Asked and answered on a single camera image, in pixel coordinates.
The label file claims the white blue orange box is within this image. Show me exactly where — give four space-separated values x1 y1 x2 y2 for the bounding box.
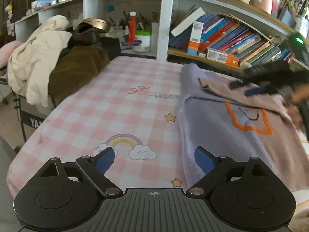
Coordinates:
187 21 204 55

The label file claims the white charger block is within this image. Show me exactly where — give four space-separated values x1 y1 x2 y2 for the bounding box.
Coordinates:
239 61 252 70

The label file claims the brown corduroy garment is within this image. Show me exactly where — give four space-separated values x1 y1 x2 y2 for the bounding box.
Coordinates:
48 46 110 105

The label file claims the white green-lid jar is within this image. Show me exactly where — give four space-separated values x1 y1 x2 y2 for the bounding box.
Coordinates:
132 29 151 53

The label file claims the row of leaning books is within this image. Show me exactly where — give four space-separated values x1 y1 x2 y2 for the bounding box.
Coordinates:
168 6 293 69

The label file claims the cream garment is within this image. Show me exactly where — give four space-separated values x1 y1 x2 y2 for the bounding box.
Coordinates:
7 15 72 107

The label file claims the white orange flat box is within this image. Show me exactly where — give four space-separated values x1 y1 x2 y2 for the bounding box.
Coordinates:
206 48 239 67

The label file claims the white and wood bookshelf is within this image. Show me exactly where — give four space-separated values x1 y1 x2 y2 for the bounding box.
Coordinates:
15 0 296 73

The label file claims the golden metal bowl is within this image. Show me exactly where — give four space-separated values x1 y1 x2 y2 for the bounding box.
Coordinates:
82 18 111 32

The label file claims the purple and mauve sweater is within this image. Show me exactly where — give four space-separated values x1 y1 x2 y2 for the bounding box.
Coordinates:
177 63 308 191

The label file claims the pink checkered cartoon tablecloth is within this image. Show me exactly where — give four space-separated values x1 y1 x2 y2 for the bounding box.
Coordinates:
6 55 309 223

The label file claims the person's right hand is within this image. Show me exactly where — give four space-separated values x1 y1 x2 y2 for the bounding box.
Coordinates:
285 84 309 130

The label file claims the red tassel ornament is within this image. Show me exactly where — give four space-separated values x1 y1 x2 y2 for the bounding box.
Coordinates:
128 11 137 44

